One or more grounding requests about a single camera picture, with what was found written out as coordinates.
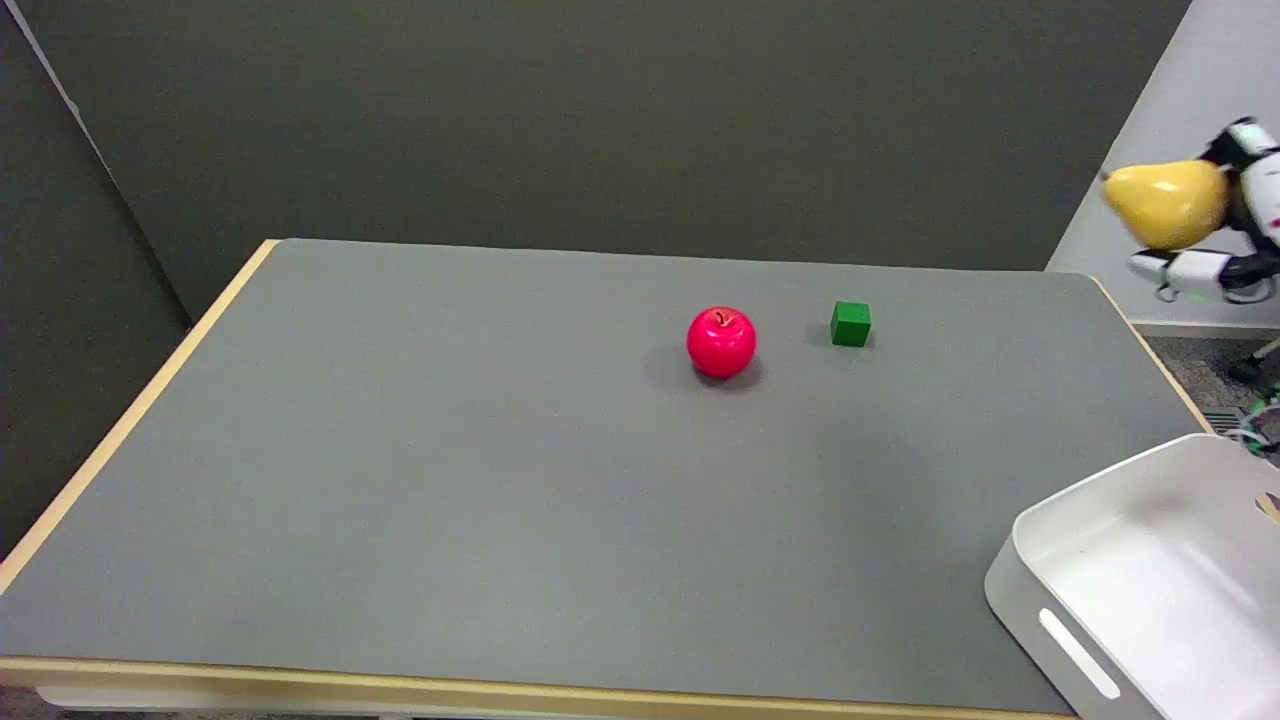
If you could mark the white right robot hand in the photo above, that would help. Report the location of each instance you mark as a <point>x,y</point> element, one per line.
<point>1262,190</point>

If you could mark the yellow pear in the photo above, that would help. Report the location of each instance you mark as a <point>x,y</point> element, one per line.
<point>1166,205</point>

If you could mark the white plastic box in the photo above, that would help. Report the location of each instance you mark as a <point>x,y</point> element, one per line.
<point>1150,590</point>

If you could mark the green cube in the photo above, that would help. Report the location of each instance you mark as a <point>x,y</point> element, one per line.
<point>850,325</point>

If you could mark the red apple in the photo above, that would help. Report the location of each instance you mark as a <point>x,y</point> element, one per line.
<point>721,343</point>

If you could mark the grey table mat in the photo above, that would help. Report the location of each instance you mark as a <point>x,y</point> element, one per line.
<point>560,470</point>

